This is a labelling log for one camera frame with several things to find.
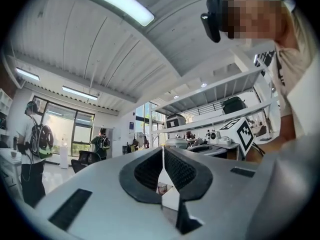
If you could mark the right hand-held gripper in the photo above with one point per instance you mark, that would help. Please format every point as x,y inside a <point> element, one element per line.
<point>246,136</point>

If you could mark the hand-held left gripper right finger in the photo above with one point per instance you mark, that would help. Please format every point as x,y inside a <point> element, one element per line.
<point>225,184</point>

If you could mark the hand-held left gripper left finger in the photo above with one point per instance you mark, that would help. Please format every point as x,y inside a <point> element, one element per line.
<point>105,196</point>

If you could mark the person's right forearm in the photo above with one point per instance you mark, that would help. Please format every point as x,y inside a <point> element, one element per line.
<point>287,129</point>

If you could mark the black hard case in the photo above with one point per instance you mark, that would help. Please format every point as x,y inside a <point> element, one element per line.
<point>233,105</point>

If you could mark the black office chair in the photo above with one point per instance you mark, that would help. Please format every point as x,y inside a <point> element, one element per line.
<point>85,159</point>

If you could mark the white metal shelf rack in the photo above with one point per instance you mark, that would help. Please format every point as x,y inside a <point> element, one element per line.
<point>220,91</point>

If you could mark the white table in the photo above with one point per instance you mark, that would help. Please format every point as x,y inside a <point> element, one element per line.
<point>170,199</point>

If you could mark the grey boxy machine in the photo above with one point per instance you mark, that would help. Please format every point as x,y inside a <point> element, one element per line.
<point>176,142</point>

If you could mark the round ceiling spotlight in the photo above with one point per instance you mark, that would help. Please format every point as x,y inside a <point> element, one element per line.
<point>176,97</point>
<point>203,85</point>

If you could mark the grey case with white panel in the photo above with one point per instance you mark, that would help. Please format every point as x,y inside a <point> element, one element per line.
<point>176,120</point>

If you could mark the large window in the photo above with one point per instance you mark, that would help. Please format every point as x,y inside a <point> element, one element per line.
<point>82,124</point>

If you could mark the rectangular ceiling light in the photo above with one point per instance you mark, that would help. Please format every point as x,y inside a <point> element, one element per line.
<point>27,74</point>
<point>79,92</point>

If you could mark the person's head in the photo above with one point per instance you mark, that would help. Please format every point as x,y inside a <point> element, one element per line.
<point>255,14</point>

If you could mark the long curved ceiling light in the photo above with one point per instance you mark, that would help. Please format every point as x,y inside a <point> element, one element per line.
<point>120,5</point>

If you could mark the white pedestal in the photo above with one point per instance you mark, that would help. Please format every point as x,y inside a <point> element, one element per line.
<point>64,157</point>

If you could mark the blue wall poster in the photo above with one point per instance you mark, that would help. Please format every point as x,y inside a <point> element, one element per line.
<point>132,127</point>

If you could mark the black head-worn camera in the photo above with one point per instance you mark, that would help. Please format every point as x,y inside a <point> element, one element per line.
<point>212,26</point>

